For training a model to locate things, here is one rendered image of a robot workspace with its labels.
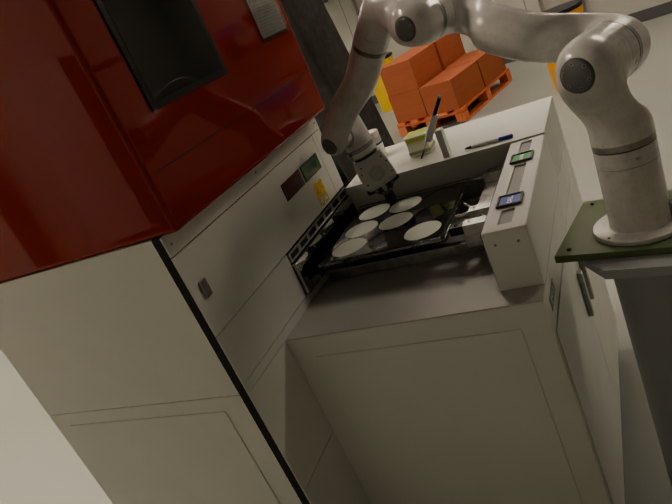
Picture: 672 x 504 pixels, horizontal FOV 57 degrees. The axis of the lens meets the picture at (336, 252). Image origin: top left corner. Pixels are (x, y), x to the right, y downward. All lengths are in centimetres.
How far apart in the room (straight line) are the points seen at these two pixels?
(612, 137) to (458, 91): 493
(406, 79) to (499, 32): 502
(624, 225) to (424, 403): 60
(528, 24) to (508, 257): 47
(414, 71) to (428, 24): 493
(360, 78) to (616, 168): 68
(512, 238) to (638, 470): 98
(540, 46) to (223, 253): 79
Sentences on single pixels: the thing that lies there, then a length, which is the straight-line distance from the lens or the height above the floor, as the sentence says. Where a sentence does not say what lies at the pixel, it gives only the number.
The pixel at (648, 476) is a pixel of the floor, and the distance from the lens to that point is 204.
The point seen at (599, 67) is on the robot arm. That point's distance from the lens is 122.
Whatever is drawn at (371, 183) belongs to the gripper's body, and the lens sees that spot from 180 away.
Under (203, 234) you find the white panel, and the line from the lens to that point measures 136.
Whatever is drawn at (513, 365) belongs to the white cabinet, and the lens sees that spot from 139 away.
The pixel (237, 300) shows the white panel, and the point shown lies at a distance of 141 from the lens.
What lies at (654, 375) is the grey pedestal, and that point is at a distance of 159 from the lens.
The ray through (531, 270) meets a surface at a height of 86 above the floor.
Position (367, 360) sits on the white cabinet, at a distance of 148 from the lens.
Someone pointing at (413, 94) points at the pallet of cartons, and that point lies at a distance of 637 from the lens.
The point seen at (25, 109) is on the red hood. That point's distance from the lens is 134.
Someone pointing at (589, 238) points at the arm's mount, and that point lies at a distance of 144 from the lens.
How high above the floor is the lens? 148
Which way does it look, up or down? 20 degrees down
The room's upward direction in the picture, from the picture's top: 25 degrees counter-clockwise
